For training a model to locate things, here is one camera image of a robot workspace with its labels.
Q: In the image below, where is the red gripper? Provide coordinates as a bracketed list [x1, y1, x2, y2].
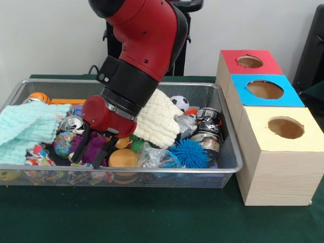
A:
[71, 95, 137, 169]

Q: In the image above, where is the multicolour rope toy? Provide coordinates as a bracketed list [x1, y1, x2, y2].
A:
[25, 144, 56, 167]

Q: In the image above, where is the shallow clear mesh bin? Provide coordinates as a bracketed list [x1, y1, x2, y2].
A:
[0, 78, 243, 189]

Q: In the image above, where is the wooden box with three holes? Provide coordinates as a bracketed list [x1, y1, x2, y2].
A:
[215, 49, 324, 206]

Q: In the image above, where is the purple plush toy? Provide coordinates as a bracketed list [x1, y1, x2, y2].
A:
[69, 131, 108, 167]

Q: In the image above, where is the globe print ball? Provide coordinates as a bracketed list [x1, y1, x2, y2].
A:
[53, 131, 78, 159]

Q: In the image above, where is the tan plush monkey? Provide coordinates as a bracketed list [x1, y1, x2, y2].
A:
[108, 136, 139, 168]

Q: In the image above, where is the crushed silver can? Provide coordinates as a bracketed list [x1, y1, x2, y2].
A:
[60, 115, 84, 132]

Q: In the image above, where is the mint waffle cloth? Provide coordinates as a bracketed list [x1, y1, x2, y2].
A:
[0, 102, 72, 165]

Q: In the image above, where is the small orange basketball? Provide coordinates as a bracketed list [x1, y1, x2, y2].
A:
[26, 92, 51, 105]

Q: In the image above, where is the cream waffle cloth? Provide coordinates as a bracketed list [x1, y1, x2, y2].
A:
[133, 88, 184, 149]

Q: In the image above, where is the dark green tablecloth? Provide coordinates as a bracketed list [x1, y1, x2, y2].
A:
[0, 74, 324, 243]

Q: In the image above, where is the blue spiky ball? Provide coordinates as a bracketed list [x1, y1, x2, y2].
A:
[169, 138, 210, 169]

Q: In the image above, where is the small soccer ball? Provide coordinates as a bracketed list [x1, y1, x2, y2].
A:
[170, 95, 190, 113]

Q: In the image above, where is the black chair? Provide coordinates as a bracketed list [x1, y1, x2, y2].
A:
[292, 4, 324, 102]

